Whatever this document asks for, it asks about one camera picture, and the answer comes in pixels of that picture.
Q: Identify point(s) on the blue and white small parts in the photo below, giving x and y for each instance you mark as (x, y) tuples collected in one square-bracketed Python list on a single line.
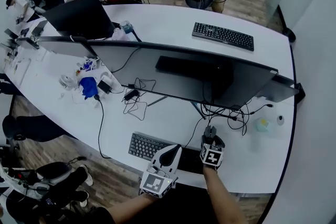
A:
[(89, 65)]

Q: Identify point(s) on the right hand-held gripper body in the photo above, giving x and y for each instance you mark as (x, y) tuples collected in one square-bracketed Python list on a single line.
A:
[(212, 156)]

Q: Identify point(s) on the person's black clothing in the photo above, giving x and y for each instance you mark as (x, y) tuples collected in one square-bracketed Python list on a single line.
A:
[(170, 207)]

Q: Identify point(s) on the black mesh office chair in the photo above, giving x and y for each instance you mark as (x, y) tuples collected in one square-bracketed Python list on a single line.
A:
[(36, 128)]

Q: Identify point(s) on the large black monitor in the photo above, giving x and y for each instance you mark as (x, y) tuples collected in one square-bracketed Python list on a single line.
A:
[(183, 73)]

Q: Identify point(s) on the person's left forearm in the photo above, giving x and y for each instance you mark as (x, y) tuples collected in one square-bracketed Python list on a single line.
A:
[(128, 207)]

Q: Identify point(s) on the small grey round device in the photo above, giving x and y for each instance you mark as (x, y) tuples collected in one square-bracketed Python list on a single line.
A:
[(281, 120)]

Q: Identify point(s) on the person's right forearm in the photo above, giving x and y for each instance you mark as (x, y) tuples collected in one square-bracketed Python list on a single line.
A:
[(221, 194)]

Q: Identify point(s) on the black keyboard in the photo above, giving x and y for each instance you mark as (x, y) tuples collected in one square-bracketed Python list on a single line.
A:
[(143, 145), (223, 36)]

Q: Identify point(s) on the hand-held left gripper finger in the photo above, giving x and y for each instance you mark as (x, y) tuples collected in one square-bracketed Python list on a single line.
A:
[(158, 156), (177, 162)]

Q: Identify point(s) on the grey black computer mouse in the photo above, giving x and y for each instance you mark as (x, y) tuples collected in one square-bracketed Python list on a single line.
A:
[(210, 131)]

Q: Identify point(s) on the black power adapter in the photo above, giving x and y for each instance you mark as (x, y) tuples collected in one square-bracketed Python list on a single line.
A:
[(105, 86), (131, 95)]

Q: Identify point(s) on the small white fan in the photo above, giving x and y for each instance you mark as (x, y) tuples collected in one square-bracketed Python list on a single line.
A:
[(65, 82)]

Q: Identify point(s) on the clear jar with blue contents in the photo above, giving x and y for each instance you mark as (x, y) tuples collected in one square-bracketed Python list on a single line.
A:
[(126, 26)]

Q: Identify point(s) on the black desk clamp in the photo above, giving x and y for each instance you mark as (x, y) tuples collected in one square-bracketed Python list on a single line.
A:
[(300, 93), (290, 34)]

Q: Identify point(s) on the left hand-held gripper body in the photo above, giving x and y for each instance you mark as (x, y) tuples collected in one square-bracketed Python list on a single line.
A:
[(155, 185)]

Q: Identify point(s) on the blue cloth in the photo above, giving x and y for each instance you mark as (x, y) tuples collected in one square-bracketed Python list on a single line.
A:
[(88, 86)]

